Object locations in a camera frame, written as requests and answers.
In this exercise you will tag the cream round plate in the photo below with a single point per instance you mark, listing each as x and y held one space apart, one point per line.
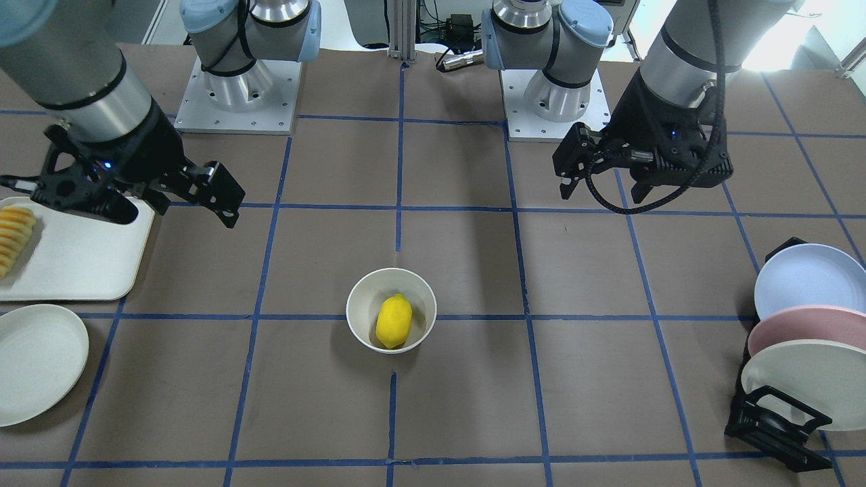
44 351

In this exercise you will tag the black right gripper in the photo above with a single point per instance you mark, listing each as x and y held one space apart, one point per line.
153 154

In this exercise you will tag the black dish rack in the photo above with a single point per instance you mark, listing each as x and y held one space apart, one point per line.
771 432

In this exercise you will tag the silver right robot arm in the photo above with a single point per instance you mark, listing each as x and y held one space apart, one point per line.
111 140

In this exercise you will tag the yellow lemon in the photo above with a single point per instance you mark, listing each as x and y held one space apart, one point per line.
394 321

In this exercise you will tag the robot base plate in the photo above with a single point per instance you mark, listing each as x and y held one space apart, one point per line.
261 101
539 111

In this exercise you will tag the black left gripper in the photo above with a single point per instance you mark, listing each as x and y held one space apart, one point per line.
634 116

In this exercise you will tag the white bowl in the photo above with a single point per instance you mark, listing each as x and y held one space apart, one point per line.
366 297

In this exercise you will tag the pink plate in rack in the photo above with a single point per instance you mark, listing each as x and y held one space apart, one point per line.
809 322

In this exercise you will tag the blue plate in rack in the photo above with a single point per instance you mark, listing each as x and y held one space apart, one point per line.
809 274

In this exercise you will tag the sliced yellow food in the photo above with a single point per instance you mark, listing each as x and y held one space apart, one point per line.
17 226

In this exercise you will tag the cream plate in rack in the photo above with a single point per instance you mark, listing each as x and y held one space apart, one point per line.
827 376

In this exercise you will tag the white rectangular tray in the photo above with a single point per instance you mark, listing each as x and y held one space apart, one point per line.
71 258

